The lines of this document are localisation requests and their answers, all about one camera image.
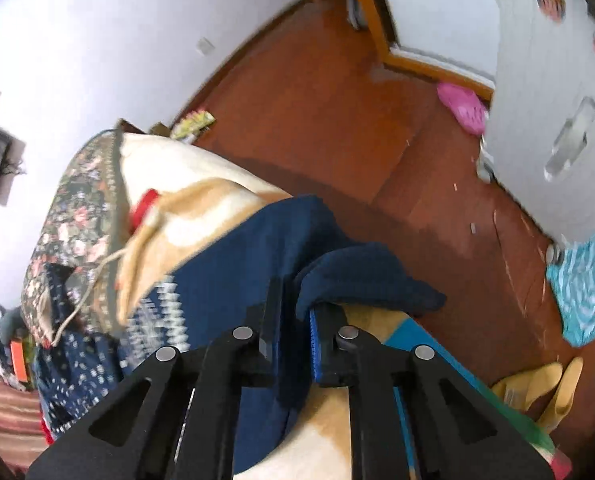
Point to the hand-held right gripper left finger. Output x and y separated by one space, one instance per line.
270 342

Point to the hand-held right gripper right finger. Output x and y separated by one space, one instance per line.
316 345

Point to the plain navy sweater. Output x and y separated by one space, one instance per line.
257 250

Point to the navy paisley patterned garment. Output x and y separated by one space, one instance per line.
82 365

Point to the red object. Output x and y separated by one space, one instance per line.
145 205

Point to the cream and tan printed blanket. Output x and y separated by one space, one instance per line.
177 170

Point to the yellow slipper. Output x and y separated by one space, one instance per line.
565 395
527 385

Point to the colourful packet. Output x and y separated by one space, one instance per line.
192 124

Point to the floral bedspread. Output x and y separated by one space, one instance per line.
72 210

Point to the orange box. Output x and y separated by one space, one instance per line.
20 362

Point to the striped rug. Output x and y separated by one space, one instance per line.
7 410

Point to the teal patterned cloth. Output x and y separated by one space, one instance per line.
585 285

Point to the white wall switch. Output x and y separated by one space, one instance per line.
206 46

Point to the orange wooden door frame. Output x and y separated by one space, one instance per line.
372 15

